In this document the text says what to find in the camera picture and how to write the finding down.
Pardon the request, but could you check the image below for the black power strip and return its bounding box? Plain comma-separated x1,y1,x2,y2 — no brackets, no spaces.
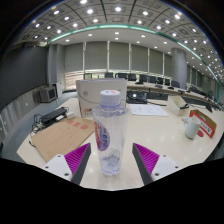
39,107,69,126

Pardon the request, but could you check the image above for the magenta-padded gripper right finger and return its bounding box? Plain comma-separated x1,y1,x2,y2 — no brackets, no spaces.
131,142,184,186

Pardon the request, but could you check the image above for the small open beige cardboard box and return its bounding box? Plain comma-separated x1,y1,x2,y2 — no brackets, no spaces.
165,95,191,117

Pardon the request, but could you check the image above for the open brown box red side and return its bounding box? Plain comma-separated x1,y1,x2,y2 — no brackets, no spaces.
189,109,217,139

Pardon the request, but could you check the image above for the row of black office chairs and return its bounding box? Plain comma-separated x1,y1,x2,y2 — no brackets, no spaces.
104,71,214,98

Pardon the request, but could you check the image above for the group of ceiling lights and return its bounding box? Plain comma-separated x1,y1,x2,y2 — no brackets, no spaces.
19,0,224,78

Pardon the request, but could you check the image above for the clear plastic water bottle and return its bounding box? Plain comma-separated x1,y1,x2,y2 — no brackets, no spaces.
92,89,130,177

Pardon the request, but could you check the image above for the grey CRT monitor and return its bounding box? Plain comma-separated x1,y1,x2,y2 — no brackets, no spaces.
39,85,58,103

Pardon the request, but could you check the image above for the white paper sheet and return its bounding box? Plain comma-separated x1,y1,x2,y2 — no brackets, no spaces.
128,103,170,118

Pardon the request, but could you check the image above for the long curved conference desk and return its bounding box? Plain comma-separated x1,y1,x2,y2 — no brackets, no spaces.
126,79,223,109

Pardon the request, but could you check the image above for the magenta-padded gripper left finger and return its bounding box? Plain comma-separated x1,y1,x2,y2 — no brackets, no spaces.
42,142,92,186

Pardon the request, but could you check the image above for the large white printed carton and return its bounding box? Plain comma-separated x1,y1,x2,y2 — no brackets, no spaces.
75,78,128,118

